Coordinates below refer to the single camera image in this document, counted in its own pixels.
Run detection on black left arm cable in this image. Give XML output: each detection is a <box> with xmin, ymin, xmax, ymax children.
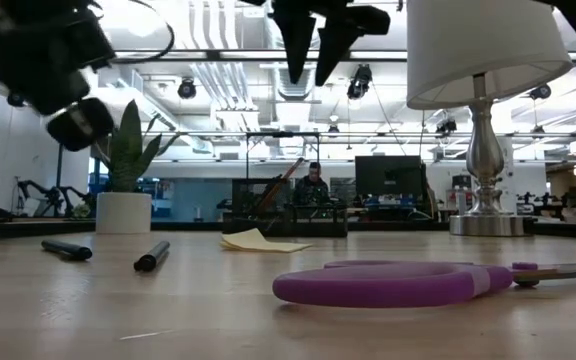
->
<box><xmin>111</xmin><ymin>0</ymin><xmax>176</xmax><ymax>65</ymax></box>

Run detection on clear bottle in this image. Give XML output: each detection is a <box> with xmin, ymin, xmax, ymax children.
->
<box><xmin>454</xmin><ymin>185</ymin><xmax>468</xmax><ymax>217</ymax></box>

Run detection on black table back rail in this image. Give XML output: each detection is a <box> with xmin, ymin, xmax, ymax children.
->
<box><xmin>0</xmin><ymin>217</ymin><xmax>576</xmax><ymax>241</ymax></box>

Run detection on snake plant in white pot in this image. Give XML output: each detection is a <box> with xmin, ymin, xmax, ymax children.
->
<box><xmin>87</xmin><ymin>99</ymin><xmax>182</xmax><ymax>235</ymax></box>

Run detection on black mesh desk organizer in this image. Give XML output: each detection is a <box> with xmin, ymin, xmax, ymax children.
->
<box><xmin>221</xmin><ymin>177</ymin><xmax>350</xmax><ymax>238</ymax></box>

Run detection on large black monitor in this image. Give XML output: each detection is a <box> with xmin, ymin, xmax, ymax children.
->
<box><xmin>354</xmin><ymin>154</ymin><xmax>429</xmax><ymax>209</ymax></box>

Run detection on black pen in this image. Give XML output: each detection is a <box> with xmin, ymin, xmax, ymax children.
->
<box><xmin>133</xmin><ymin>240</ymin><xmax>172</xmax><ymax>273</ymax></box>
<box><xmin>40</xmin><ymin>239</ymin><xmax>94</xmax><ymax>262</ymax></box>

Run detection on purple handled scissors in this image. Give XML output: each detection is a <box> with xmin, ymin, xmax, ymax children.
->
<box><xmin>271</xmin><ymin>258</ymin><xmax>576</xmax><ymax>309</ymax></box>

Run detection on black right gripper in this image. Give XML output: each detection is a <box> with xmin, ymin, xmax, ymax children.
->
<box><xmin>240</xmin><ymin>0</ymin><xmax>403</xmax><ymax>88</ymax></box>

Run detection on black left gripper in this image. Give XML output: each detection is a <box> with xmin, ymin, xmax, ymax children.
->
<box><xmin>0</xmin><ymin>0</ymin><xmax>117</xmax><ymax>153</ymax></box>

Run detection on yellow sticky note pad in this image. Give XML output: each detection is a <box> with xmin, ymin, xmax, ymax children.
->
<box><xmin>219</xmin><ymin>227</ymin><xmax>314</xmax><ymax>254</ymax></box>

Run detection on white shade silver table lamp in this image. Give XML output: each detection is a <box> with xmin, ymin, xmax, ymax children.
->
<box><xmin>406</xmin><ymin>0</ymin><xmax>574</xmax><ymax>238</ymax></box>

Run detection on black ceiling spotlight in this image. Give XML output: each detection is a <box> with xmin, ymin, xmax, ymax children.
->
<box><xmin>176</xmin><ymin>77</ymin><xmax>198</xmax><ymax>101</ymax></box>
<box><xmin>346</xmin><ymin>63</ymin><xmax>374</xmax><ymax>101</ymax></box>
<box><xmin>435</xmin><ymin>116</ymin><xmax>459</xmax><ymax>136</ymax></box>
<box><xmin>528</xmin><ymin>83</ymin><xmax>553</xmax><ymax>102</ymax></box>

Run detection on person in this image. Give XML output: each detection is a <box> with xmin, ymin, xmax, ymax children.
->
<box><xmin>291</xmin><ymin>160</ymin><xmax>331</xmax><ymax>207</ymax></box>

